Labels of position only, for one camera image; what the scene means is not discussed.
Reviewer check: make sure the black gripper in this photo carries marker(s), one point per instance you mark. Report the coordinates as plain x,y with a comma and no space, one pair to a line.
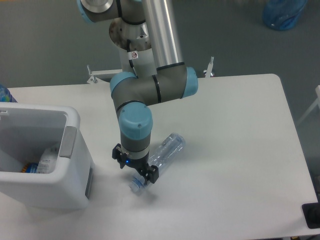
137,160

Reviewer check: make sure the clear crushed plastic bottle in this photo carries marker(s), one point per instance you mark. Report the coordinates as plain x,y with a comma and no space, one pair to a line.
163,156

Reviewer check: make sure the clear plastic wrapper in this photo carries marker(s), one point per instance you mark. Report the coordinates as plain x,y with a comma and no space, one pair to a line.
48,160

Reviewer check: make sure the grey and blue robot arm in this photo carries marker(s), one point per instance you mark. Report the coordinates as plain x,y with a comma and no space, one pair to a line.
156,73

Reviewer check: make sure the white plastic trash can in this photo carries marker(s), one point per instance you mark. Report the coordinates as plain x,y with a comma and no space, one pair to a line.
26,130

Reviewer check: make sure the colourful snack wrapper in bin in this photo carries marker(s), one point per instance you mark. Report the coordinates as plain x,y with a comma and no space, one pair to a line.
30,168

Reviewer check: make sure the blue bottle at left edge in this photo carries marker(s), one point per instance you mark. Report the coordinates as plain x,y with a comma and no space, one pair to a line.
5,95

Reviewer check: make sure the black device at table corner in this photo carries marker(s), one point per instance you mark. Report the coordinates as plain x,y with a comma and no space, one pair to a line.
311,213

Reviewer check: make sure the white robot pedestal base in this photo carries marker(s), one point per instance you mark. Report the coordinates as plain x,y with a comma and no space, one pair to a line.
143,47

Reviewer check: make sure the white frame at right edge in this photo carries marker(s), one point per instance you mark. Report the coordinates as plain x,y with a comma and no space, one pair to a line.
312,107

